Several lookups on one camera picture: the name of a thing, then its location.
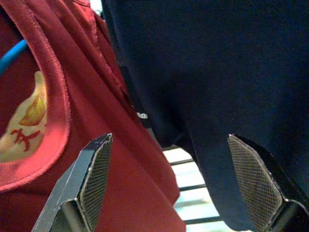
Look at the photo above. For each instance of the red shirt yellow print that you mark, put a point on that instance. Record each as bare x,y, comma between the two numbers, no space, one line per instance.
108,120

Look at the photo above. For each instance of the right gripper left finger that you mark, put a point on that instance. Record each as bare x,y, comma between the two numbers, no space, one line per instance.
79,188

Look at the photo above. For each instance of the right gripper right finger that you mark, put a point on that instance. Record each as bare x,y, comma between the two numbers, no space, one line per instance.
263,188

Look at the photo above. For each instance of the blue plastic hanger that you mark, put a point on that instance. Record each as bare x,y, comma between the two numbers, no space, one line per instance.
12,58

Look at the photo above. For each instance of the black clothes rack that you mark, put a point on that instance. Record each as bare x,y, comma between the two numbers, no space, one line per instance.
193,187

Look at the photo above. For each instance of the navy blue shirt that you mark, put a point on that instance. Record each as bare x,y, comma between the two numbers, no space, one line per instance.
217,72

